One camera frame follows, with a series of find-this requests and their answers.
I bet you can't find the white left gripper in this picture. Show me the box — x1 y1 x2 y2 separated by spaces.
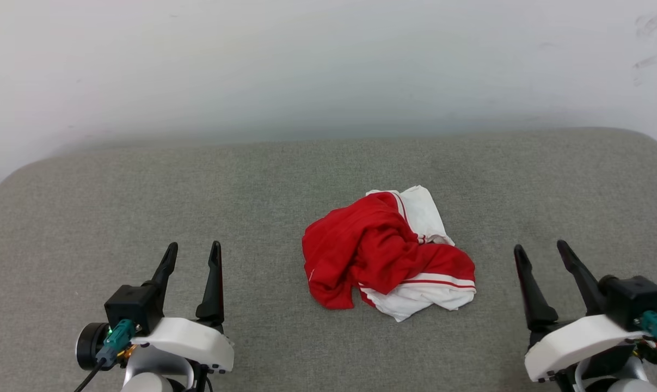
130 241 235 375

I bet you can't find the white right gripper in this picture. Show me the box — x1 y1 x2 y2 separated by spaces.
514 240 650 382

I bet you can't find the red and white basketball jersey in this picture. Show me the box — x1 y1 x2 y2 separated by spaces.
302 185 477 323

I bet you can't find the black left camera cable teal plug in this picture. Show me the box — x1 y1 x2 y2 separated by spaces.
72 320 137 392

